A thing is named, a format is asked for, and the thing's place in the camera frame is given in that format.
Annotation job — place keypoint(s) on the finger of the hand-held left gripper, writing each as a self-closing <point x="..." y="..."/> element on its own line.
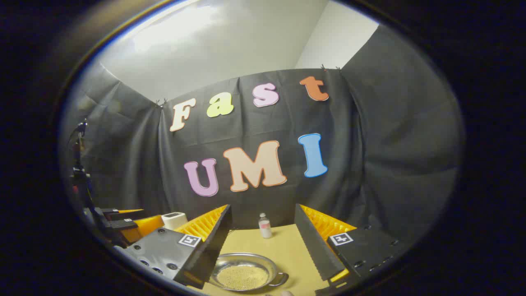
<point x="144" y="230"/>
<point x="123" y="216"/>

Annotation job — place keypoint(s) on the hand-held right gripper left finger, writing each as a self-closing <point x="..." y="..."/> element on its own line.
<point x="213" y="242"/>

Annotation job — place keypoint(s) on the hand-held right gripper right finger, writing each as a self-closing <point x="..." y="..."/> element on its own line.
<point x="312" y="242"/>

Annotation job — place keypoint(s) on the heap of yellow soybeans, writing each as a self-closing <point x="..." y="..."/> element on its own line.
<point x="242" y="277"/>

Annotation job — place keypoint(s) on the white toaster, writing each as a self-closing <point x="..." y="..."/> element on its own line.
<point x="172" y="221"/>

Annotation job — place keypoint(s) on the clear bottle with pink label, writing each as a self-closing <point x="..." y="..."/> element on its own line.
<point x="265" y="228"/>

